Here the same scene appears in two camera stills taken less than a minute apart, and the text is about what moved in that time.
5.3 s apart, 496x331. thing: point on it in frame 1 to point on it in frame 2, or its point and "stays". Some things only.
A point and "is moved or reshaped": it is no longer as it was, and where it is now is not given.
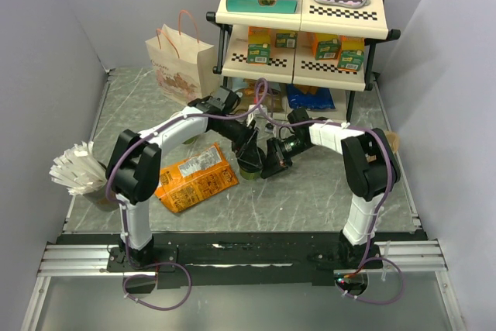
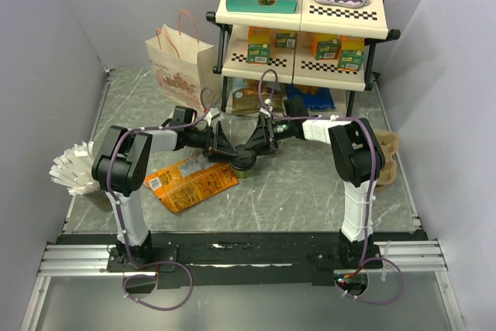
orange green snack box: x=259 y=44 stays
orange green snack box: x=325 y=46 stays
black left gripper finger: x=250 y=153 to x=222 y=143
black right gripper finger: x=272 y=165 to x=257 y=142
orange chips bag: x=187 y=184 stays
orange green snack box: x=352 y=53 stays
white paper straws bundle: x=78 y=170 stays
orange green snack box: x=286 y=39 stays
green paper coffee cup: x=250 y=175 is moved or reshaped
